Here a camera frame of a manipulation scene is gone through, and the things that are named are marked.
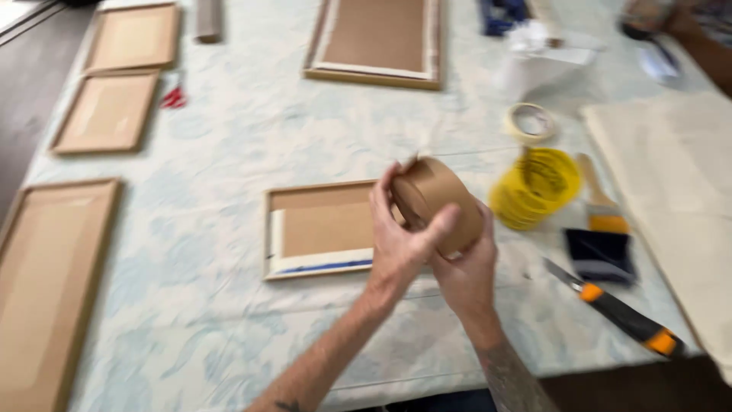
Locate small frame with blue stripe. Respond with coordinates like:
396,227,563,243
262,180,408,282

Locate large wooden frame white border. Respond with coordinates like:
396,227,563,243
302,0,443,91

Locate pale blue patterned tablecloth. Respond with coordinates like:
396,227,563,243
23,0,707,412

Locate grey wooden block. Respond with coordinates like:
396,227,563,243
194,0,223,44

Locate dark foam brush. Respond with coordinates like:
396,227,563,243
563,227,638,285

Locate blue white plastic packet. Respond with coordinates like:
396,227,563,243
639,40,685,88

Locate white crumpled paper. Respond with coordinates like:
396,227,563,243
501,19,608,105

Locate small red tool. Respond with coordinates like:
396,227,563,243
159,85,189,110

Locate person's dark trousers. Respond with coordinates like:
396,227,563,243
352,388,499,412

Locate wooden handled paint brush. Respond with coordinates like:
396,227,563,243
575,153,631,235

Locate large plain wooden frame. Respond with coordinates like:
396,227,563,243
0,178,123,412

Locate orange black utility knife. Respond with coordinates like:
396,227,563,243
541,257,687,359

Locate beige canvas cloth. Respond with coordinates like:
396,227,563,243
579,93,732,385

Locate person's left hand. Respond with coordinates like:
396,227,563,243
368,161,462,299

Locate small square wooden frame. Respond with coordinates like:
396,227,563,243
50,69,161,156
83,2,181,76

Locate person's right hand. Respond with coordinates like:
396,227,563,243
429,200,499,331

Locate blue clamp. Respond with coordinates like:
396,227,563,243
479,0,530,37

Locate dark round container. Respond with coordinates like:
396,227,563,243
620,0,677,41

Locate cream masking tape roll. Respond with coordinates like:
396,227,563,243
504,102,556,144

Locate brown paper tape roll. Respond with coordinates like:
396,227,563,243
391,157,485,258

